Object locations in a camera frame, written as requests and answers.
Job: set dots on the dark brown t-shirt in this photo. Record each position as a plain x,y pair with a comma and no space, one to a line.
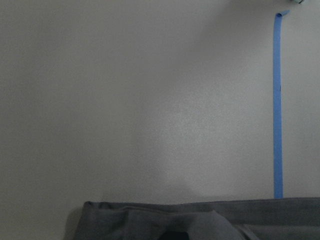
262,219

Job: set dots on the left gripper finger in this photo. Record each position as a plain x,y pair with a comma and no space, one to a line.
174,235

